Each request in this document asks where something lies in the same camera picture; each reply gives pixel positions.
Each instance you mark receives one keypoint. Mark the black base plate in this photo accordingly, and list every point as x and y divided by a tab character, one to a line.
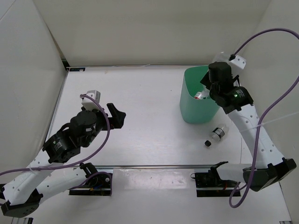
100	185
207	185

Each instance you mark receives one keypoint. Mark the clear bottle black label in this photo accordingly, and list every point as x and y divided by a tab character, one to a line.
217	135

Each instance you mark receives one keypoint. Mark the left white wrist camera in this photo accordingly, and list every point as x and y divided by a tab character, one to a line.
91	101

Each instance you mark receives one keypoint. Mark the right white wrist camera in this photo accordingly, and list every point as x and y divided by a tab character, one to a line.
237	62

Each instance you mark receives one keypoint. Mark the green plastic bin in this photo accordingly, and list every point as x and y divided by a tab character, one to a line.
196	111

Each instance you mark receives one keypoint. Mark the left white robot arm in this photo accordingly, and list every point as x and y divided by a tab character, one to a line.
48	175

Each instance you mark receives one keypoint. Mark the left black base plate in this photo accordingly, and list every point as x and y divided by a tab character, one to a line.
100	185

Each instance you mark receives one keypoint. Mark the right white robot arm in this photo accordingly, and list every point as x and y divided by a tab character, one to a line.
270	166

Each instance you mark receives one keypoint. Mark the clear bottle blue orange label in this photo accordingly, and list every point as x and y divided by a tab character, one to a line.
205	93

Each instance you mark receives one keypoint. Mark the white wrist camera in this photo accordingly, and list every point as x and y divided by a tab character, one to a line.
91	101
237	62

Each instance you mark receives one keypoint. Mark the clear bottle red label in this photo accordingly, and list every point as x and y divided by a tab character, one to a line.
198	96

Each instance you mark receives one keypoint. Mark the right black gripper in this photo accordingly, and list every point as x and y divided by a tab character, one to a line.
205	81

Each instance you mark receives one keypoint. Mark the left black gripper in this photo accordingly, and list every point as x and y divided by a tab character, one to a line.
117	121

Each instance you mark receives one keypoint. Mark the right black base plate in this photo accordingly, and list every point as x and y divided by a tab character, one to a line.
207	185

